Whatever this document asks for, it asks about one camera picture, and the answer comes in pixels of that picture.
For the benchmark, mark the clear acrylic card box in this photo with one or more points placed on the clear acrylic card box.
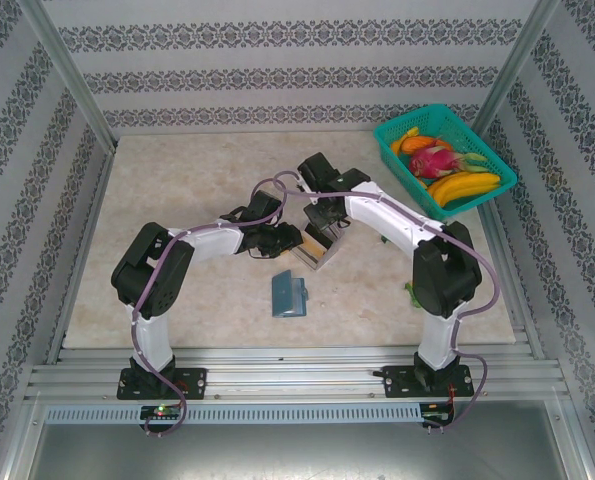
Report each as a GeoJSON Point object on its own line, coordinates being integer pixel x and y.
{"type": "Point", "coordinates": [329, 257]}

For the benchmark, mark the blue leather card holder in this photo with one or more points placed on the blue leather card holder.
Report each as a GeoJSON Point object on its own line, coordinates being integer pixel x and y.
{"type": "Point", "coordinates": [284, 295]}

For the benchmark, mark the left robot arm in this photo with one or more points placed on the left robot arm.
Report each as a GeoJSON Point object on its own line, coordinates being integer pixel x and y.
{"type": "Point", "coordinates": [152, 270]}

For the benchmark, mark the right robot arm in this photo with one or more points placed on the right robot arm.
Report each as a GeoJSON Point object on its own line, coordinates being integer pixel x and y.
{"type": "Point", "coordinates": [442, 270]}

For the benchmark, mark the gold credit card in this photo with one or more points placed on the gold credit card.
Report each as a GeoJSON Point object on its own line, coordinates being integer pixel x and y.
{"type": "Point", "coordinates": [313, 245]}

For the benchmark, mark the teal plastic basket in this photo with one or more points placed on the teal plastic basket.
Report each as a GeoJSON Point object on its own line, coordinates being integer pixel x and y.
{"type": "Point", "coordinates": [384, 150]}

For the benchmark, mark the orange mango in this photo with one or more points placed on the orange mango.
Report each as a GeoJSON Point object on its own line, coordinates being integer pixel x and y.
{"type": "Point", "coordinates": [414, 145]}

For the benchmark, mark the small yellow fruit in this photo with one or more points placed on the small yellow fruit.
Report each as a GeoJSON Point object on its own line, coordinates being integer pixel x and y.
{"type": "Point", "coordinates": [410, 133]}

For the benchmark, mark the small green toy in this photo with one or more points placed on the small green toy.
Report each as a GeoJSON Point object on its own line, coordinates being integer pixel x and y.
{"type": "Point", "coordinates": [413, 295]}

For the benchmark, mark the pink dragon fruit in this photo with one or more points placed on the pink dragon fruit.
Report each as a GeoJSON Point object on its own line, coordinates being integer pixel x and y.
{"type": "Point", "coordinates": [429, 162]}

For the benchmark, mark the yellow banana bunch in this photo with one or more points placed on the yellow banana bunch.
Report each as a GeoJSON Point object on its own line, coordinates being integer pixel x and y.
{"type": "Point", "coordinates": [457, 187]}

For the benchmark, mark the grey metal front panel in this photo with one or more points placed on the grey metal front panel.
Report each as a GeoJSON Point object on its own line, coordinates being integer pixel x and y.
{"type": "Point", "coordinates": [297, 450]}

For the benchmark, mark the left circuit board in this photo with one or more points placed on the left circuit board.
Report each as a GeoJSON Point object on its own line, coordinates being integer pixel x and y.
{"type": "Point", "coordinates": [162, 412]}

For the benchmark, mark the circuit board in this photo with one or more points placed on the circuit board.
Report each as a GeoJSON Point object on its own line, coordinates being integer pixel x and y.
{"type": "Point", "coordinates": [162, 412]}
{"type": "Point", "coordinates": [434, 416]}

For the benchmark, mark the right circuit board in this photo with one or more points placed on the right circuit board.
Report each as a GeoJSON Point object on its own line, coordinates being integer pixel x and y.
{"type": "Point", "coordinates": [434, 416]}

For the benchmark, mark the aluminium mounting rail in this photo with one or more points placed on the aluminium mounting rail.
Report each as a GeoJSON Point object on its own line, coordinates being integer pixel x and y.
{"type": "Point", "coordinates": [287, 375]}

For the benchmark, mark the right aluminium side rail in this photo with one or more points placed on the right aluminium side rail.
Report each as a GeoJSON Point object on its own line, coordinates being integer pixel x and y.
{"type": "Point", "coordinates": [497, 240]}

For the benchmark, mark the aluminium side rail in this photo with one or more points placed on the aluminium side rail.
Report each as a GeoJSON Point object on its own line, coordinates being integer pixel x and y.
{"type": "Point", "coordinates": [497, 240]}
{"type": "Point", "coordinates": [97, 200]}

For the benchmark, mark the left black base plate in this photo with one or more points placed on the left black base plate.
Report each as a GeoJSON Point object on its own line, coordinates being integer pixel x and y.
{"type": "Point", "coordinates": [194, 382]}

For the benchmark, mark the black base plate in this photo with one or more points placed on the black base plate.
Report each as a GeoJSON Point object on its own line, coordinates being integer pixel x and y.
{"type": "Point", "coordinates": [194, 382]}
{"type": "Point", "coordinates": [394, 382]}

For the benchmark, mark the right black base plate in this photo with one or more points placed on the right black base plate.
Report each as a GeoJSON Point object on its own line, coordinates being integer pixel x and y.
{"type": "Point", "coordinates": [394, 382]}

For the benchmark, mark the left aluminium side rail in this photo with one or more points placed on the left aluminium side rail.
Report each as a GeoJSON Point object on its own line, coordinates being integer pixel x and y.
{"type": "Point", "coordinates": [97, 200]}

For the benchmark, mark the right aluminium frame post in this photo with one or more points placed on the right aluminium frame post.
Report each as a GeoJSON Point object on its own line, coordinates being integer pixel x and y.
{"type": "Point", "coordinates": [517, 70]}

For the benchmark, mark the aluminium frame post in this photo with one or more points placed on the aluminium frame post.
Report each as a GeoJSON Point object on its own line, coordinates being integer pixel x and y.
{"type": "Point", "coordinates": [67, 75]}
{"type": "Point", "coordinates": [517, 70]}

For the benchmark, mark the left aluminium frame post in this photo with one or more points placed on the left aluminium frame post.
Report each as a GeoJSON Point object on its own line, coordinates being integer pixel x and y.
{"type": "Point", "coordinates": [67, 75]}

